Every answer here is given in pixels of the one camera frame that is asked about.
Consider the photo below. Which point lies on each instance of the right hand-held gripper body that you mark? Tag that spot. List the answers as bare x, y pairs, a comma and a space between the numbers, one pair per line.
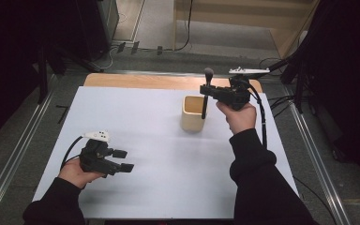
234, 93

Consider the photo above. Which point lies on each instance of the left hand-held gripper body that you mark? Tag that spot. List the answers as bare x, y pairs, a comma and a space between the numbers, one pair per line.
93, 161

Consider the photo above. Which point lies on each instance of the black makeup brush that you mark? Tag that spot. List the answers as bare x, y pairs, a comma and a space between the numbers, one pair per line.
204, 108

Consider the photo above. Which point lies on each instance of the beige square cup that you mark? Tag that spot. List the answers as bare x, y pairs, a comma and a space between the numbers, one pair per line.
192, 120

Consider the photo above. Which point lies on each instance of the person's left hand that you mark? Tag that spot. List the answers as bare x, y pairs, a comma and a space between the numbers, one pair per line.
75, 175

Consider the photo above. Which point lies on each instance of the person's right hand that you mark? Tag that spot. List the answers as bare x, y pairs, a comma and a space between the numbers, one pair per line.
240, 120

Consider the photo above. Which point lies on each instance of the white table board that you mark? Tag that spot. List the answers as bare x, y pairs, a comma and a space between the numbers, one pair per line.
156, 162

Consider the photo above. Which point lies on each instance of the black metal stand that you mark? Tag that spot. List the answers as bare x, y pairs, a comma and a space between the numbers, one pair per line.
299, 84
42, 78

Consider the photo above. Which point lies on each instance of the black cabinet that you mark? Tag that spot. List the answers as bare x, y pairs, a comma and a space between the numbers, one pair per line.
97, 28

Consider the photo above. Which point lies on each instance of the light wooden frame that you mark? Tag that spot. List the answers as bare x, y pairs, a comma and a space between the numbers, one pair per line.
231, 18

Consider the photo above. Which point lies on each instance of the metal floor rail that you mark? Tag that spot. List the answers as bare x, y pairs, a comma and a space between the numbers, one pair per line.
317, 156
18, 146

